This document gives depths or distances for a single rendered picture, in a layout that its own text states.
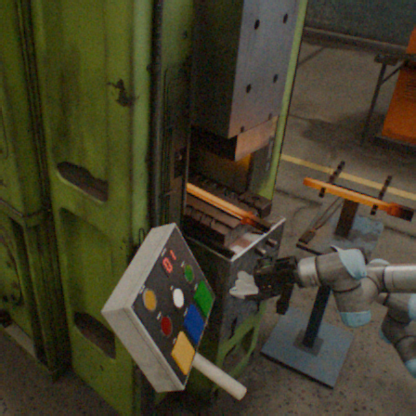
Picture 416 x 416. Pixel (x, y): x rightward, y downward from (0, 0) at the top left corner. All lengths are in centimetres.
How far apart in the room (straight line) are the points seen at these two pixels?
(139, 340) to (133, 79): 64
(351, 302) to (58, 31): 112
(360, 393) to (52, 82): 199
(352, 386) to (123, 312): 170
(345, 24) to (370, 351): 713
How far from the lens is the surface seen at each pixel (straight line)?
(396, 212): 191
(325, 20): 919
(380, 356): 275
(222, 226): 166
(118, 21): 122
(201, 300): 132
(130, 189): 136
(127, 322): 108
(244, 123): 144
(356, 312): 121
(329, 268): 116
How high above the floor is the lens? 195
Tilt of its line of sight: 34 degrees down
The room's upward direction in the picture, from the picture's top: 6 degrees clockwise
